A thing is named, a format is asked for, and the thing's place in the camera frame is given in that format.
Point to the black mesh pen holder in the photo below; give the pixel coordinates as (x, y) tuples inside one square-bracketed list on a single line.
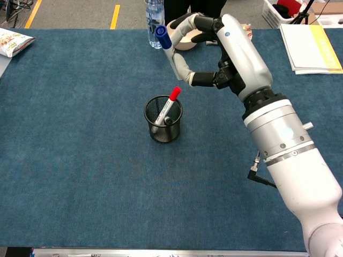
[(163, 131)]

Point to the white and yellow paper stack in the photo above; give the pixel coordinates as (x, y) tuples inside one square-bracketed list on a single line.
[(308, 48)]

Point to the red cap whiteboard marker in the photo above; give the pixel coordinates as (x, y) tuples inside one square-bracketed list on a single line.
[(168, 105)]

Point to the red patterned snack package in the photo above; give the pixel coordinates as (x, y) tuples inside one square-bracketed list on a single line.
[(247, 30)]

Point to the white plastic basket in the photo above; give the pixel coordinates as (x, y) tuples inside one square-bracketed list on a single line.
[(278, 14)]

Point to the black tripod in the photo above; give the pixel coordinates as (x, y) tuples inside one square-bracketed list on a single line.
[(304, 13)]

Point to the cardboard box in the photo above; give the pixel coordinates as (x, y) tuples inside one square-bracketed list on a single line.
[(328, 9)]

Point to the white snack bag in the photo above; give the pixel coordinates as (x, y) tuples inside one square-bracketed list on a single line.
[(12, 41)]

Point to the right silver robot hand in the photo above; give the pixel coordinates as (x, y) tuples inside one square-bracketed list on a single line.
[(241, 53)]

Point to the blue felt table mat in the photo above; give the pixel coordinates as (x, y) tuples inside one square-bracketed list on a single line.
[(107, 174)]

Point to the clear plastic water bottle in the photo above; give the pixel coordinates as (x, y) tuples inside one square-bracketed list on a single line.
[(152, 21)]

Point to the cream ceramic bowl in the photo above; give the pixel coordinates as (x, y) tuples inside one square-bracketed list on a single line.
[(186, 42)]

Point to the blue cap whiteboard marker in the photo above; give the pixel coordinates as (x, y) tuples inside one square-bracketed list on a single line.
[(165, 42)]

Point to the person in black trousers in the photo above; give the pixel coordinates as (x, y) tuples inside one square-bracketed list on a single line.
[(195, 8)]

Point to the black cap marker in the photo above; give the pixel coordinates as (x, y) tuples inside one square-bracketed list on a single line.
[(168, 120)]

